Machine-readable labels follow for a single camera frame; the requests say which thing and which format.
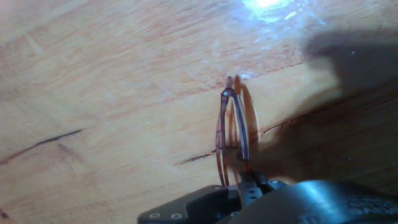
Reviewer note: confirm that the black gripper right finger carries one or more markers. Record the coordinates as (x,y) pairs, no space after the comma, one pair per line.
(253,189)

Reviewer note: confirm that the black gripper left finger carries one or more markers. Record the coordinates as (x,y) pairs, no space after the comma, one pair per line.
(199,207)

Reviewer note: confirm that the brown framed glasses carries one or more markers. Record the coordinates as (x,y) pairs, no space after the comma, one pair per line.
(242,124)

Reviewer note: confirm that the orange-brown wooden board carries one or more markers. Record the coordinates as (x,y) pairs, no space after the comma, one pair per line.
(93,77)

